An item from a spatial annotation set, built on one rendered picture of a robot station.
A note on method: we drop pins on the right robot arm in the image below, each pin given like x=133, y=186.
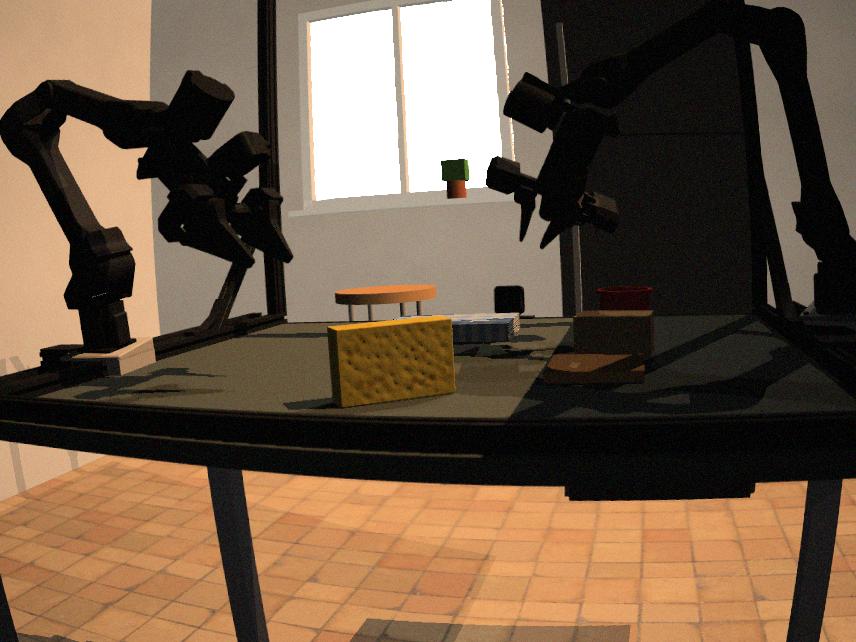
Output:
x=101, y=260

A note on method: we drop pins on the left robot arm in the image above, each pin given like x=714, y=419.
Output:
x=819, y=214

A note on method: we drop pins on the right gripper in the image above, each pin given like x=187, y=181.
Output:
x=207, y=226

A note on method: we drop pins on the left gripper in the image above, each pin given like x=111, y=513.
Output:
x=503, y=175

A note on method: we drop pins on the red cup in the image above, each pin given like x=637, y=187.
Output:
x=624, y=300

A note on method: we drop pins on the yellow sponge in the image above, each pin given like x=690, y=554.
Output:
x=387, y=361

